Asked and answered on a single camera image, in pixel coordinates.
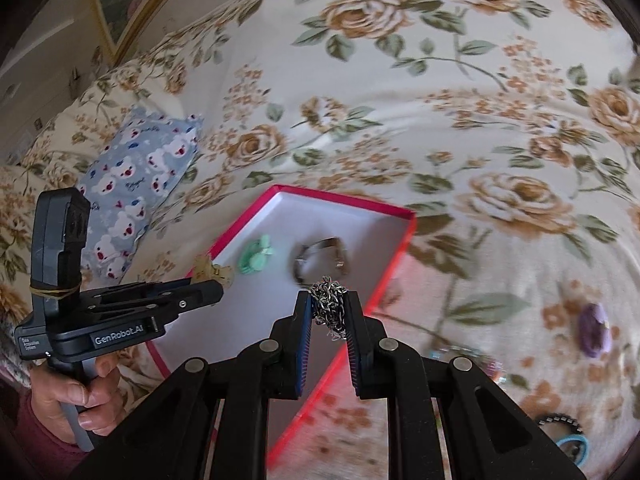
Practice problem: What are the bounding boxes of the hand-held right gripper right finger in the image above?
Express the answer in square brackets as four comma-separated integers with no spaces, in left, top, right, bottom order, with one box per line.
[342,290,587,480]

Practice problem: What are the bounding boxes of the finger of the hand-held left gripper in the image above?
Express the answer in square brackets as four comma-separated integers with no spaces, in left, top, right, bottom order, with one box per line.
[107,279,197,298]
[86,280,225,332]

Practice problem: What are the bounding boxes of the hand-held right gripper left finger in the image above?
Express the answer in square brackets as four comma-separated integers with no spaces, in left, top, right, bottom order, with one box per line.
[70,290,314,480]

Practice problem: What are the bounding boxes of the yellow hair clip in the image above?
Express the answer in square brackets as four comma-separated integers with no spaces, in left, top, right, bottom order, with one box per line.
[192,255,236,289]

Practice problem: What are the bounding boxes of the silver chain bracelet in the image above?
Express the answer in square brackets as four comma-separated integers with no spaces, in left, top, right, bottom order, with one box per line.
[310,276,349,342]

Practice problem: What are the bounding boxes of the clear blue beaded bracelet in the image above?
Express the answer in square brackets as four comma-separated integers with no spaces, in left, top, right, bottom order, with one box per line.
[427,344,507,387]

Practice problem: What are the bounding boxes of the red cardboard box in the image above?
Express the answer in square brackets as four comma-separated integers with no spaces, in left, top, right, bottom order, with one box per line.
[142,185,417,469]

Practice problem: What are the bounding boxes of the black bead bracelet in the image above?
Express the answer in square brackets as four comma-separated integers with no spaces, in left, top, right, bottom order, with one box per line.
[534,412,584,439]

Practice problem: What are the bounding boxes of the blue hair ring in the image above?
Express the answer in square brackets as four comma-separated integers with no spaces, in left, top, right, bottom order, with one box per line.
[554,435,597,467]

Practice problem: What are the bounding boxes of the person's left forearm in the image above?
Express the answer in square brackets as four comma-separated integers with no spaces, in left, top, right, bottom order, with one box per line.
[17,394,90,472]

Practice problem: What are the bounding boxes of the person's left hand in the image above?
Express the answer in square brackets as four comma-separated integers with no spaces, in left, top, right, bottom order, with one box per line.
[29,354,122,445]

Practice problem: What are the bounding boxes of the blue bear print pillow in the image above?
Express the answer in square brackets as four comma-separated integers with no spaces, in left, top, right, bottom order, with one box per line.
[75,106,204,287]

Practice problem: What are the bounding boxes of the floral blanket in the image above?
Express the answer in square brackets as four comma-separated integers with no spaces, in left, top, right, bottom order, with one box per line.
[0,0,640,480]

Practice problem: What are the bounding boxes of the gold framed picture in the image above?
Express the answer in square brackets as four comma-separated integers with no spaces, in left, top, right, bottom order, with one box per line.
[87,0,211,64]

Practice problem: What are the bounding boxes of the green hair tie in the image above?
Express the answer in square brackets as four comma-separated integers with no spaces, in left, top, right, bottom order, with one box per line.
[237,237,277,275]

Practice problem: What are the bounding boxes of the silver metal ring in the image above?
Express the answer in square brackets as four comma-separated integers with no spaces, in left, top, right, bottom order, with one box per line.
[292,237,352,287]

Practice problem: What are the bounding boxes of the purple hair tie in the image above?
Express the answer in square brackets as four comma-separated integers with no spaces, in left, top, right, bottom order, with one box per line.
[577,302,612,359]

